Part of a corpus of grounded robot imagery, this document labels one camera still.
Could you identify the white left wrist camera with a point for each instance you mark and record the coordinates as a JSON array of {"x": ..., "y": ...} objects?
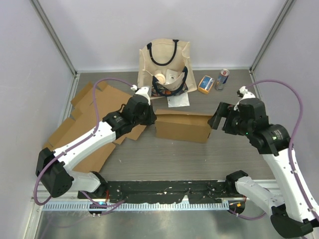
[{"x": 143, "y": 91}]

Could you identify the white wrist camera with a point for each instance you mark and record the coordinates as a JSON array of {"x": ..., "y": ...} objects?
[
  {"x": 143, "y": 91},
  {"x": 244, "y": 93}
]

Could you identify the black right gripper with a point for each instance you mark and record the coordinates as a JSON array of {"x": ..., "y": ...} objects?
[{"x": 222, "y": 110}]

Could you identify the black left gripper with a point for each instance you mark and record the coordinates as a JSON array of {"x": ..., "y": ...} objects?
[{"x": 152, "y": 117}]

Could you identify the silver blue drink can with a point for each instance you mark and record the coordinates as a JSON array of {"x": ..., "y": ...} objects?
[{"x": 222, "y": 79}]

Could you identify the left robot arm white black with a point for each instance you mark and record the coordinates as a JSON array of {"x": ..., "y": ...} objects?
[{"x": 55, "y": 168}]

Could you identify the beige canvas tote bag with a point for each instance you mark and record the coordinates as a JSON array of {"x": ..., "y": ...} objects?
[{"x": 160, "y": 55}]

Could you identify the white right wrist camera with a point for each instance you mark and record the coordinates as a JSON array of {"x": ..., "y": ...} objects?
[{"x": 244, "y": 93}]

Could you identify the white slotted cable duct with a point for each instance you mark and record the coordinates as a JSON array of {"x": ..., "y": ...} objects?
[{"x": 183, "y": 206}]

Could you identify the brown cardboard box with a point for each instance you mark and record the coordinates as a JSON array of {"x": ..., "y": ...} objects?
[{"x": 182, "y": 126}]

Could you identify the spare cardboard blank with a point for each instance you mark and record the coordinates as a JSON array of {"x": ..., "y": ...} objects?
[{"x": 83, "y": 119}]

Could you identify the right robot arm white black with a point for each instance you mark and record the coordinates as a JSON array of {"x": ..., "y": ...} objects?
[{"x": 293, "y": 213}]

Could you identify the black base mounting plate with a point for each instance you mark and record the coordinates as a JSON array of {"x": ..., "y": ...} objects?
[{"x": 165, "y": 192}]

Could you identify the tape roll in bag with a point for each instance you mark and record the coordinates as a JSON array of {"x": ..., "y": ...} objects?
[{"x": 160, "y": 78}]

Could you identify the white box in bag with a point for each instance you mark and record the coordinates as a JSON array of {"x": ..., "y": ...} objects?
[{"x": 170, "y": 76}]

